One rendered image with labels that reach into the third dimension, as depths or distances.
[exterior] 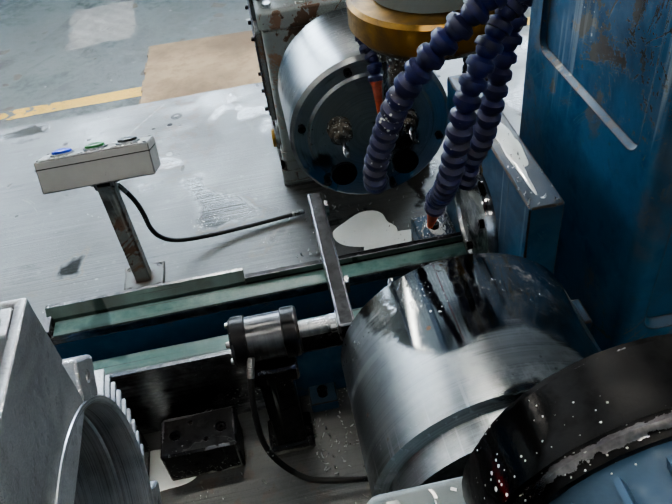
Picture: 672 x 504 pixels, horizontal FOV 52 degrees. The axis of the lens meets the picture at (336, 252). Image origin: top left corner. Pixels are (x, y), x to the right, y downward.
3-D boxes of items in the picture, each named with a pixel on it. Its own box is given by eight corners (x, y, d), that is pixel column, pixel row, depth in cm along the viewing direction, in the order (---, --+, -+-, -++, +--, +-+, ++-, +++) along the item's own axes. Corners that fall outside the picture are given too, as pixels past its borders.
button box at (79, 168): (161, 165, 111) (153, 132, 109) (156, 174, 104) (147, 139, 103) (54, 185, 110) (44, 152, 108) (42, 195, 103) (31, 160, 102)
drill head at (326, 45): (402, 86, 139) (396, -40, 122) (457, 195, 112) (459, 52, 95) (279, 109, 137) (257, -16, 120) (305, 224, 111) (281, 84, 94)
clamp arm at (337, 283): (362, 338, 81) (327, 206, 100) (360, 321, 79) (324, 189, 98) (333, 344, 81) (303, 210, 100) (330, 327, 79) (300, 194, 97)
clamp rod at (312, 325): (340, 320, 83) (338, 309, 81) (343, 332, 81) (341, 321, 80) (274, 333, 82) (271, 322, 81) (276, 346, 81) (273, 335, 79)
